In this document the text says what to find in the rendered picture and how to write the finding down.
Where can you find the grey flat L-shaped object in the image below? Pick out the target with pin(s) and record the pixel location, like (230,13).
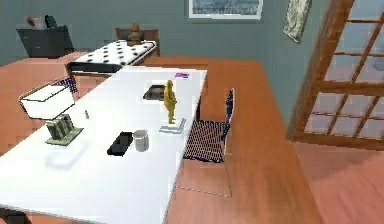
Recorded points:
(174,128)

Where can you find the gold figurine statue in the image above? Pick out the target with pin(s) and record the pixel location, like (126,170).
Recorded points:
(170,98)

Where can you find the blue mesh chair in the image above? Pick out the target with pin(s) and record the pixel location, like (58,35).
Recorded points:
(68,84)
(206,140)

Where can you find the purple flat object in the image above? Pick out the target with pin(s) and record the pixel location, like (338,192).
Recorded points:
(182,75)

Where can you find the black square tray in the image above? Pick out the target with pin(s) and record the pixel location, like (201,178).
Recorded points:
(154,92)

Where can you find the grey metal cup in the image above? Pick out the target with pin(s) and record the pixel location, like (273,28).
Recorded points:
(141,140)

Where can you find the black flat remote control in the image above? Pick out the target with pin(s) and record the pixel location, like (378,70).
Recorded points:
(120,143)

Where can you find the white bed with black dots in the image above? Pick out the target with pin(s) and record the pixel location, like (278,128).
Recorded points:
(113,55)

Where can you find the white long table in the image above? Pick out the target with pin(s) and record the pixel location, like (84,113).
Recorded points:
(110,173)

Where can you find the grey green toaster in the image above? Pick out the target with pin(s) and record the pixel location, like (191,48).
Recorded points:
(63,130)

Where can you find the white box shaped chair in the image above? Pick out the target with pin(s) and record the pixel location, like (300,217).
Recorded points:
(46,101)

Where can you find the brown wooden lattice window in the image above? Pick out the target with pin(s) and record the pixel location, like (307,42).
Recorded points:
(343,83)

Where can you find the dark grey chest of drawers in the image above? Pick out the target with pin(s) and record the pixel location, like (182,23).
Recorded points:
(45,41)

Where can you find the white framed wall picture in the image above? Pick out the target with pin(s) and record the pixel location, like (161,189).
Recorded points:
(225,8)

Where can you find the grey unframed wall picture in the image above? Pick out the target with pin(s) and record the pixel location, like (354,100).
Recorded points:
(296,18)

